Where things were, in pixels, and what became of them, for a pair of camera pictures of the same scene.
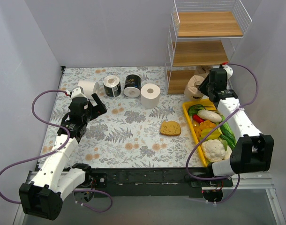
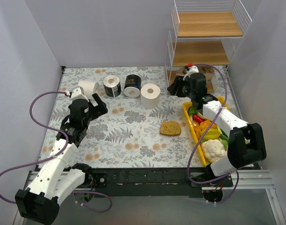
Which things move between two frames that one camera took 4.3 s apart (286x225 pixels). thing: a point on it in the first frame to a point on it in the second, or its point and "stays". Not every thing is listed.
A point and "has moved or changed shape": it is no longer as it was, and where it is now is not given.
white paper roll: x=149 y=95 stays
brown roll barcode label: x=202 y=71 stays
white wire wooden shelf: x=202 y=33 stays
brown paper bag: x=191 y=90 has moved or changed shape
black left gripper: x=94 y=107 stays
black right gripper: x=204 y=82 to x=179 y=86
